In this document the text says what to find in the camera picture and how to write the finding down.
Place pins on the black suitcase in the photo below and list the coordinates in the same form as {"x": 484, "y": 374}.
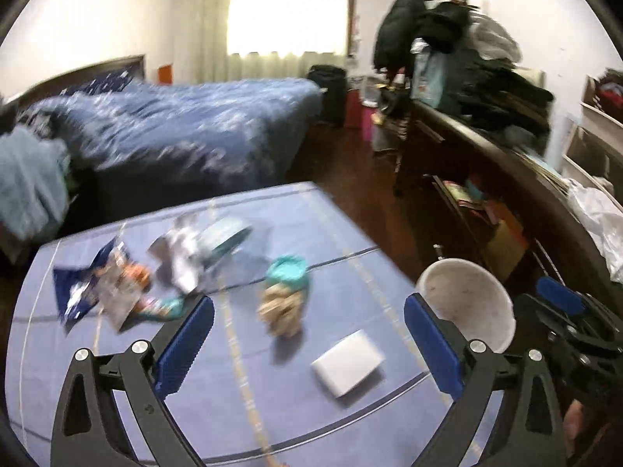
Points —
{"x": 328, "y": 95}

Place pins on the colourful books in drawer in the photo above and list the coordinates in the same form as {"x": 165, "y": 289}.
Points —
{"x": 486, "y": 214}

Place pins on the teal colourful snack wrapper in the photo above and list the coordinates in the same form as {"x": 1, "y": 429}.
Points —
{"x": 163, "y": 307}

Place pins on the light blue blanket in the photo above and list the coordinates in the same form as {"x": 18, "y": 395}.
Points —
{"x": 29, "y": 180}

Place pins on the white shelf unit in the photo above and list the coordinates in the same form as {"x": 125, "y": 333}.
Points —
{"x": 596, "y": 126}

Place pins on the small orange scrap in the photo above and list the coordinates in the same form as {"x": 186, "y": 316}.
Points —
{"x": 137, "y": 275}

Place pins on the teal and beige crumpled wrapper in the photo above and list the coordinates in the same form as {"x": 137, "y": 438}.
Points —
{"x": 287, "y": 296}

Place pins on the silver pill blister pack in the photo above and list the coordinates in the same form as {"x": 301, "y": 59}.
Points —
{"x": 182, "y": 258}

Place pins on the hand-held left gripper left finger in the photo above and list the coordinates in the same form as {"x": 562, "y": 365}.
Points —
{"x": 187, "y": 338}

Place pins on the white flat box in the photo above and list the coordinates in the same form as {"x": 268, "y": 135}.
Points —
{"x": 348, "y": 362}

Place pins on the black hanging jacket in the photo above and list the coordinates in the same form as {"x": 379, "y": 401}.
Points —
{"x": 396, "y": 29}

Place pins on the white plastic bag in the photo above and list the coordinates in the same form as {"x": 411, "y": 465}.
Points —
{"x": 598, "y": 214}

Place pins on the dark blue snack wrapper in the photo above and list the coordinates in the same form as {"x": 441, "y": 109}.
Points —
{"x": 75, "y": 292}

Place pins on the white round bin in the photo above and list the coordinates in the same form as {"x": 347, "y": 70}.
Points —
{"x": 467, "y": 301}

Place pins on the teal printed bag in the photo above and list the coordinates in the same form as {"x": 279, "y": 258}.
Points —
{"x": 428, "y": 78}

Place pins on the pink bin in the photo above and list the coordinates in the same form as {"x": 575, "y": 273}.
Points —
{"x": 367, "y": 124}

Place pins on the dark wooden dresser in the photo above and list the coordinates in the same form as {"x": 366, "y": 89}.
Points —
{"x": 535, "y": 185}

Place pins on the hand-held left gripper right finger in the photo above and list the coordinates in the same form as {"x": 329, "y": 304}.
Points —
{"x": 430, "y": 340}

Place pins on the white and green tissue packet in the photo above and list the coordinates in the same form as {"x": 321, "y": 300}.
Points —
{"x": 226, "y": 238}

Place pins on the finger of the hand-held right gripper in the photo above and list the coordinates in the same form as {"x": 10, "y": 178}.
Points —
{"x": 559, "y": 296}
{"x": 535, "y": 314}

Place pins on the pile of dark clothes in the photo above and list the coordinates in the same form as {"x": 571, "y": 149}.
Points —
{"x": 491, "y": 87}

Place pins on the dark wooden headboard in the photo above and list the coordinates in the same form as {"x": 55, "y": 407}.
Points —
{"x": 58, "y": 75}

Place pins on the white curtain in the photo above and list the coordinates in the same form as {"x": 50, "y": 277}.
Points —
{"x": 204, "y": 19}

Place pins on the orange box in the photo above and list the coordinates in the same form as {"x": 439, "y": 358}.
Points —
{"x": 165, "y": 74}

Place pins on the white crumpled printed wrapper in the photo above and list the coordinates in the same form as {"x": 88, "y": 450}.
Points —
{"x": 117, "y": 296}

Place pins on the pile of white clothes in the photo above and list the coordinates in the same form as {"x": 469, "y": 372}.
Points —
{"x": 496, "y": 36}

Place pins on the bed with blue duvet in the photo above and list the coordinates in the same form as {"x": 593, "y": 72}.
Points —
{"x": 185, "y": 126}

